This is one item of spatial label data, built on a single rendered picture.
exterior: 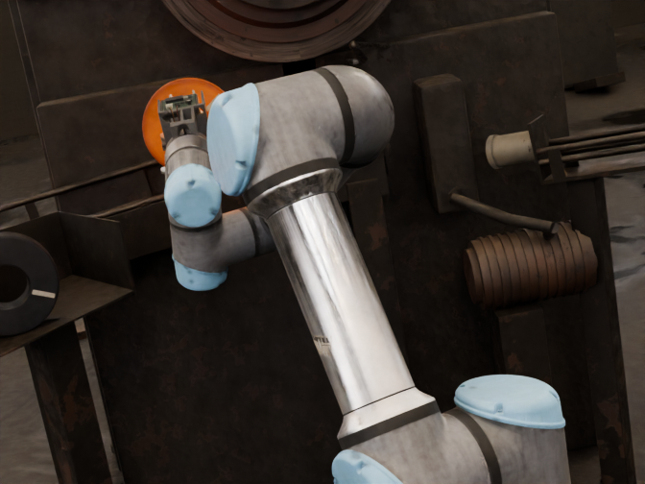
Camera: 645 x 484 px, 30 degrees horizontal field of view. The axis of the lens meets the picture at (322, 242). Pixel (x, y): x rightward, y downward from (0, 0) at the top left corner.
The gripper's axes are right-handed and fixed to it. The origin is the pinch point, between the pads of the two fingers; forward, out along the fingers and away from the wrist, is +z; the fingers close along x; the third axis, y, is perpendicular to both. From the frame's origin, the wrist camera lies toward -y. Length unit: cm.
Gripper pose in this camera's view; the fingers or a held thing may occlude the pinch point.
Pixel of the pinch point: (188, 114)
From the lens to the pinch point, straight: 196.5
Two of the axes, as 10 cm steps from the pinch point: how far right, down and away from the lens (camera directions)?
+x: -9.8, 2.0, -0.3
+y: -1.6, -8.5, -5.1
